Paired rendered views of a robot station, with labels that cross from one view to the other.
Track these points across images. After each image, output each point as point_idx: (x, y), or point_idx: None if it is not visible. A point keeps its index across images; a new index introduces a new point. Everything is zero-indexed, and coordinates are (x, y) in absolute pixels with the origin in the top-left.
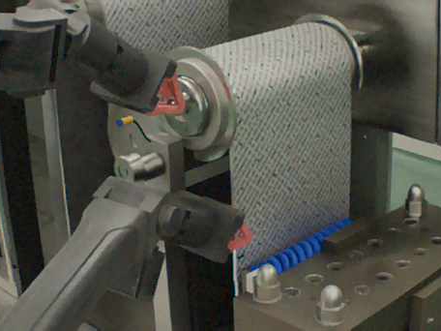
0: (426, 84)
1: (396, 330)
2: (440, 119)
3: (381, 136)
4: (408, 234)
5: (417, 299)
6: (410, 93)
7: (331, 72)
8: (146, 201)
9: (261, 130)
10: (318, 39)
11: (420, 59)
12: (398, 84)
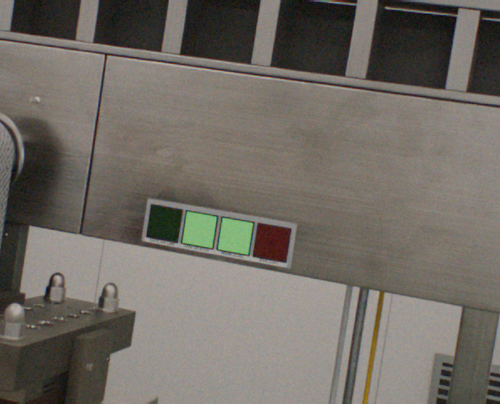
0: (77, 180)
1: (61, 369)
2: (87, 210)
3: (22, 234)
4: (55, 308)
5: (80, 341)
6: (60, 188)
7: None
8: None
9: None
10: None
11: (73, 157)
12: (49, 181)
